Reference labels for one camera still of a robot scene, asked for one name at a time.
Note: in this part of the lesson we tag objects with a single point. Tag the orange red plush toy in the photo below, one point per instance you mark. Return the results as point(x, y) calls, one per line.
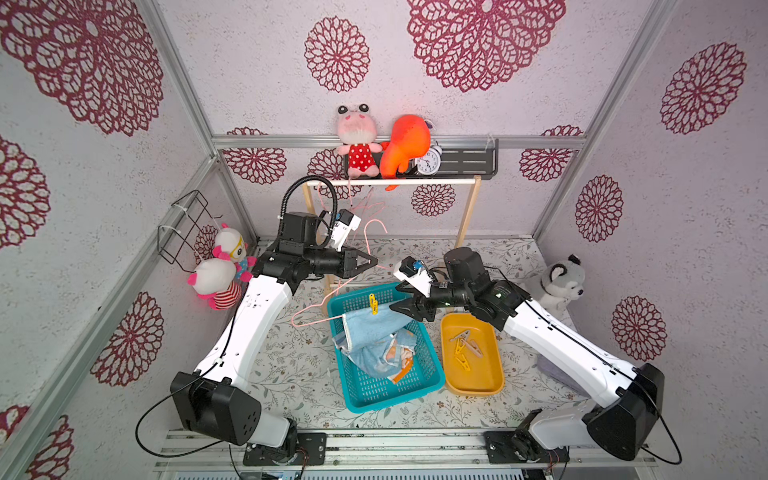
point(410, 138)

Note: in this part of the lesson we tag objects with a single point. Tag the white orange patterned towel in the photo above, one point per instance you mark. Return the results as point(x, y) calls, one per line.
point(406, 366)

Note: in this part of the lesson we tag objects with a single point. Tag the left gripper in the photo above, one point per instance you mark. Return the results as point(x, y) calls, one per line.
point(350, 262)

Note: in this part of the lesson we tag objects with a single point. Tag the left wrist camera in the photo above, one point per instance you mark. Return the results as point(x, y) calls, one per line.
point(345, 222)

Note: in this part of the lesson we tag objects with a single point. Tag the yellow plastic tray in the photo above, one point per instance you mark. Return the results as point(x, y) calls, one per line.
point(470, 356)

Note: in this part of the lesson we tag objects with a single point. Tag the black wall shelf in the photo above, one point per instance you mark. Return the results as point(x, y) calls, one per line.
point(463, 159)

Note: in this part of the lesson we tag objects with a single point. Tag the wooden clothes rack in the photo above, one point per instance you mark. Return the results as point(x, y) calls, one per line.
point(410, 202)

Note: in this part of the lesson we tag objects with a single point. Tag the plush with yellow glasses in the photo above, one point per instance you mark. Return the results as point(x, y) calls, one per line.
point(230, 245)

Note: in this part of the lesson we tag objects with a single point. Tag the grey white husky plush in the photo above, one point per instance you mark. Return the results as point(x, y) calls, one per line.
point(558, 285)

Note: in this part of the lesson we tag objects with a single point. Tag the grey clothespin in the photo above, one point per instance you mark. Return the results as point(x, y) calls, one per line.
point(464, 335)

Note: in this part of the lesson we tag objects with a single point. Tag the blue bear towel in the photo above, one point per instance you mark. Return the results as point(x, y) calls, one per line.
point(361, 328)

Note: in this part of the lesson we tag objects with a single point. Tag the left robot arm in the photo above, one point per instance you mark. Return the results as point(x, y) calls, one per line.
point(212, 399)

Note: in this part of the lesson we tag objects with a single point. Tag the white pink plush toy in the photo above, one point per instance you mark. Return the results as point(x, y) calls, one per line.
point(214, 281)

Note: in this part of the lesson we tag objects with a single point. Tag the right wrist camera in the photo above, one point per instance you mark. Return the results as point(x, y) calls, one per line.
point(414, 273)

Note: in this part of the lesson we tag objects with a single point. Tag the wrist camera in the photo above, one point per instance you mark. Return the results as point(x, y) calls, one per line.
point(414, 273)
point(345, 222)

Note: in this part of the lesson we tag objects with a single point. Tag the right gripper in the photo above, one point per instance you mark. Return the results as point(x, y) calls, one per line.
point(429, 299)

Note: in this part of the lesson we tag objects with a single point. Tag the pink frog plush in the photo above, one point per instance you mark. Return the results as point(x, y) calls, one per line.
point(357, 131)

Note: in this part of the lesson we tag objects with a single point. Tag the black wire wall basket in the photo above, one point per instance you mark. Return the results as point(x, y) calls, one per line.
point(188, 240)

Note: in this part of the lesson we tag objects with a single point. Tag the white alarm clock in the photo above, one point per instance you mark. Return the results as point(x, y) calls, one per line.
point(429, 164)

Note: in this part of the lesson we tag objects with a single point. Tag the beige clothespin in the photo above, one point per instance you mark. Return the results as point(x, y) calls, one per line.
point(474, 348)

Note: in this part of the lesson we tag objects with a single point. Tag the teal plastic basket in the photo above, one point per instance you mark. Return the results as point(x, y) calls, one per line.
point(363, 393)

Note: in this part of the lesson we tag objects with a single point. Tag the light blue patterned towel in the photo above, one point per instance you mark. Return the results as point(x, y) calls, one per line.
point(382, 359)

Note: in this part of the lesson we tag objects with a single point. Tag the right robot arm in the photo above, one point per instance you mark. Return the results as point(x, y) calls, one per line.
point(625, 401)

